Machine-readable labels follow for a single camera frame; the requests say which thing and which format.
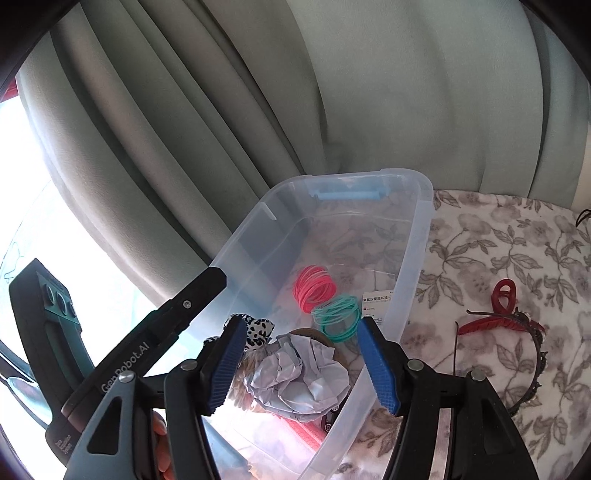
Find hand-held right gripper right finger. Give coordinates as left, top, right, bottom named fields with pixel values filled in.
left=358, top=316, right=539, bottom=480

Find clear plastic storage box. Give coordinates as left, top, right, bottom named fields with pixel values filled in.
left=203, top=170, right=435, bottom=480

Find red hair claw clip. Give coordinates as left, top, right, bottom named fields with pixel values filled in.
left=490, top=278, right=519, bottom=315

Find green hair ties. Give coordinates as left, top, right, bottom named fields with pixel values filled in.
left=311, top=295, right=362, bottom=343

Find person's left hand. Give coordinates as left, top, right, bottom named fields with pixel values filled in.
left=152, top=408, right=175, bottom=480

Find long red hair clip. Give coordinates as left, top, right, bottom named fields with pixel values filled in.
left=455, top=310, right=532, bottom=340

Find pink hair ties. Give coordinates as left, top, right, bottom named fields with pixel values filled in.
left=293, top=265, right=337, bottom=313

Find leopard print scrunchie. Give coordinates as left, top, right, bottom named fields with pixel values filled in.
left=203, top=314, right=277, bottom=356

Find white paper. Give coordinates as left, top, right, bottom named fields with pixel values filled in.
left=247, top=335, right=352, bottom=423

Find grey-green curtain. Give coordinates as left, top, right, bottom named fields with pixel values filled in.
left=18, top=0, right=591, bottom=287

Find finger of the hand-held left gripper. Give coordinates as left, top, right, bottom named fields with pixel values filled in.
left=147, top=268, right=227, bottom=346

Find black beaded headband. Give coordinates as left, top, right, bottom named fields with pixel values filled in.
left=452, top=309, right=550, bottom=416

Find brown tape roll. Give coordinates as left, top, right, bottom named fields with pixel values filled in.
left=291, top=327, right=345, bottom=365

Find black toy car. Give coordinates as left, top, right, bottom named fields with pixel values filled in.
left=318, top=404, right=340, bottom=432

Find bag of cotton swabs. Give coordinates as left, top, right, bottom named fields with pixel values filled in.
left=228, top=351, right=264, bottom=411

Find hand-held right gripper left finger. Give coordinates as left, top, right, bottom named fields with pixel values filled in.
left=62, top=318, right=247, bottom=480

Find floral fleece blanket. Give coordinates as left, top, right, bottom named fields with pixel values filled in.
left=351, top=189, right=591, bottom=480

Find pink hair roller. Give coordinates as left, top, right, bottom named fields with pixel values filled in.
left=286, top=422, right=326, bottom=453

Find small white medicine box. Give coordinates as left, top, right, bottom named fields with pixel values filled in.
left=361, top=290, right=395, bottom=324

